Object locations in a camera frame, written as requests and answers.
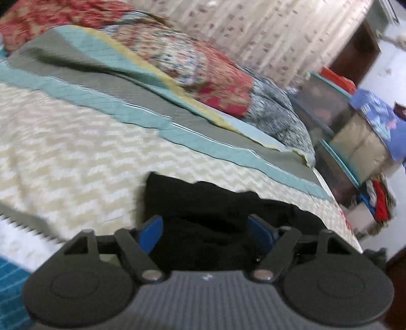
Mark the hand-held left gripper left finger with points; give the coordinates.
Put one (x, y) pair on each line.
(153, 232)

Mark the floral patchwork quilt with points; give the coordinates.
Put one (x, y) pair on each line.
(203, 69)

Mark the red folded cloth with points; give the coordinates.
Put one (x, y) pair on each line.
(337, 79)

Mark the blue printed cloth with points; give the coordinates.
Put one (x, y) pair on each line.
(380, 120)

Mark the zigzag striped bedspread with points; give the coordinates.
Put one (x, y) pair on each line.
(79, 152)

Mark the black pants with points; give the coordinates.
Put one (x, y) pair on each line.
(206, 219)

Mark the pile of colourful clothes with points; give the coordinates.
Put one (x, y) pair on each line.
(379, 203)

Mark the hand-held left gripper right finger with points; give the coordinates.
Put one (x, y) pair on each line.
(259, 231)

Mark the leaf print curtain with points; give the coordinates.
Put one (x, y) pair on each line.
(263, 35)

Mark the dark wooden cabinet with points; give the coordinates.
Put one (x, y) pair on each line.
(355, 54)

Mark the clear storage box teal lid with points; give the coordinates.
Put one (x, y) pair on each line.
(320, 101)

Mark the clear storage box beige contents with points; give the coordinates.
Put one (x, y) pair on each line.
(355, 142)

